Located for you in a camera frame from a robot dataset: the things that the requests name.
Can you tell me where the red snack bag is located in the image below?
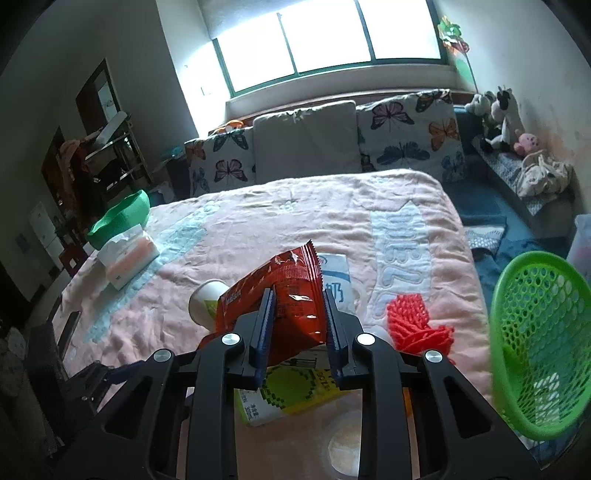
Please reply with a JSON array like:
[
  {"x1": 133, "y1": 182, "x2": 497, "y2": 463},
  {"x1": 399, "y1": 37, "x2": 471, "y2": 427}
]
[{"x1": 215, "y1": 241, "x2": 327, "y2": 366}]

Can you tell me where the white blue milk carton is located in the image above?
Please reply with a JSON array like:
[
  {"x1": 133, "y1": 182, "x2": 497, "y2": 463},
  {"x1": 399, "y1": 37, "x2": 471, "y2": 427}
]
[{"x1": 318, "y1": 252, "x2": 366, "y2": 318}]

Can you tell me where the red foam fruit net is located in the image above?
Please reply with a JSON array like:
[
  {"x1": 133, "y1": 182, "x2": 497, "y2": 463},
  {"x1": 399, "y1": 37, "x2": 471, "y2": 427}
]
[{"x1": 387, "y1": 294, "x2": 454, "y2": 356}]

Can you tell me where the green plastic mesh basket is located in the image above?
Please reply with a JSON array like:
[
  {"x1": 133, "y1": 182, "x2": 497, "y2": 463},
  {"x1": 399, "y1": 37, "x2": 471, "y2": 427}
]
[{"x1": 489, "y1": 251, "x2": 590, "y2": 441}]

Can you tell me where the yellow green drink carton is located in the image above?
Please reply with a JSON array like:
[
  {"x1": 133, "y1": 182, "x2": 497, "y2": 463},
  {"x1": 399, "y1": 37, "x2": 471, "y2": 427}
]
[{"x1": 235, "y1": 345, "x2": 344, "y2": 427}]

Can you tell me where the white green paper cup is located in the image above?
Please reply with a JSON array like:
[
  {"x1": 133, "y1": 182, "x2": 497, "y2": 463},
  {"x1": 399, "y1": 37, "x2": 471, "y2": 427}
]
[{"x1": 188, "y1": 279, "x2": 229, "y2": 332}]

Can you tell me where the pink quilted blanket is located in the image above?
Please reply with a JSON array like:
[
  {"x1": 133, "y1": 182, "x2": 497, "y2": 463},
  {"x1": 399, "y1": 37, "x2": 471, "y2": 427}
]
[{"x1": 50, "y1": 168, "x2": 495, "y2": 480}]

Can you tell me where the clear plastic cup lid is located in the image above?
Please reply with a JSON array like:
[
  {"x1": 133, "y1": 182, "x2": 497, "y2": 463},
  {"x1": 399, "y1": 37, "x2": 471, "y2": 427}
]
[{"x1": 325, "y1": 411, "x2": 362, "y2": 479}]

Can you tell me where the tissue pack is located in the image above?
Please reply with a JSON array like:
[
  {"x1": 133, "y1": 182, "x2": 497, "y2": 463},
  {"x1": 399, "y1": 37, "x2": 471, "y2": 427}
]
[{"x1": 97, "y1": 224, "x2": 159, "y2": 290}]

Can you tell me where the plain white cushion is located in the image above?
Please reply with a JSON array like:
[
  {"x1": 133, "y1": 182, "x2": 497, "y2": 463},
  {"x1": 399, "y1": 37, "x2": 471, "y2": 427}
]
[{"x1": 252, "y1": 100, "x2": 362, "y2": 184}]

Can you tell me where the blue sofa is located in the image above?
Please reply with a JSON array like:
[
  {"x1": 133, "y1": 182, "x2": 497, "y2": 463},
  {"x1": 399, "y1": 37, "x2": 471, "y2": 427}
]
[{"x1": 444, "y1": 106, "x2": 575, "y2": 303}]

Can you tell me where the left butterfly cushion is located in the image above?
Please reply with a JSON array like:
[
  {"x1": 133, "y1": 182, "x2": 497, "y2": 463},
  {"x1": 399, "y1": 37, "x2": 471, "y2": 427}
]
[{"x1": 184, "y1": 127, "x2": 256, "y2": 197}]

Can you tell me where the butterfly cushion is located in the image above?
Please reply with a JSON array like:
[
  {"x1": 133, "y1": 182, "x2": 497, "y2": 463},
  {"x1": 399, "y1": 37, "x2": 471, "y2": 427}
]
[
  {"x1": 356, "y1": 89, "x2": 467, "y2": 183},
  {"x1": 184, "y1": 127, "x2": 256, "y2": 197}
]

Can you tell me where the right butterfly cushion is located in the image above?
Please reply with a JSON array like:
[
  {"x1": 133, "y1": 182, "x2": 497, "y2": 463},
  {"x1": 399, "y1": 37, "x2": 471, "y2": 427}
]
[{"x1": 356, "y1": 89, "x2": 467, "y2": 183}]

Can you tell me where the dark shelf rack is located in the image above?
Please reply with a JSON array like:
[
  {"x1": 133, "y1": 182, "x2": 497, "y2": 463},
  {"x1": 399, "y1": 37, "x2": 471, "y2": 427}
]
[{"x1": 54, "y1": 112, "x2": 154, "y2": 219}]

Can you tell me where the clear plastic storage box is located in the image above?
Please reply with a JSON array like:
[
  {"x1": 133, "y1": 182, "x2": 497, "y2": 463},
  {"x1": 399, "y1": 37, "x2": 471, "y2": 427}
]
[{"x1": 567, "y1": 214, "x2": 591, "y2": 283}]

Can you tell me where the crumpled beige cloth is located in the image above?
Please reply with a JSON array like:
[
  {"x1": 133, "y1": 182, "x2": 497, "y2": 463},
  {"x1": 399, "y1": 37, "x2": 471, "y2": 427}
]
[{"x1": 516, "y1": 150, "x2": 573, "y2": 198}]

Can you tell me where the pink plush toy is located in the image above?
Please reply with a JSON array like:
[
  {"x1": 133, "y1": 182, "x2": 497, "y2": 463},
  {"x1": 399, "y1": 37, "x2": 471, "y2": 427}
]
[{"x1": 513, "y1": 129, "x2": 542, "y2": 158}]

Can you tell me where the grey white plush toy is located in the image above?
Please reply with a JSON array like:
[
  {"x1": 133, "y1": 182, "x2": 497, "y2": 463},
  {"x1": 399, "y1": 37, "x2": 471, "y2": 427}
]
[{"x1": 465, "y1": 91, "x2": 496, "y2": 117}]

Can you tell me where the cow plush toy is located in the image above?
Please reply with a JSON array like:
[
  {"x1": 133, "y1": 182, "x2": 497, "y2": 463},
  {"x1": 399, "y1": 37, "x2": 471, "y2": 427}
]
[{"x1": 480, "y1": 87, "x2": 525, "y2": 153}]

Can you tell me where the colourful pinwheel toy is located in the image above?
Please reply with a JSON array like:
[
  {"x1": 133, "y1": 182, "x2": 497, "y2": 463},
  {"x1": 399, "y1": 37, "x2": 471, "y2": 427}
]
[{"x1": 437, "y1": 16, "x2": 480, "y2": 93}]

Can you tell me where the window with green frame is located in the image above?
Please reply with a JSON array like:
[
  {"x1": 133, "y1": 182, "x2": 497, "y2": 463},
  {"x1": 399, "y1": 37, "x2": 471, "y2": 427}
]
[{"x1": 199, "y1": 0, "x2": 447, "y2": 97}]

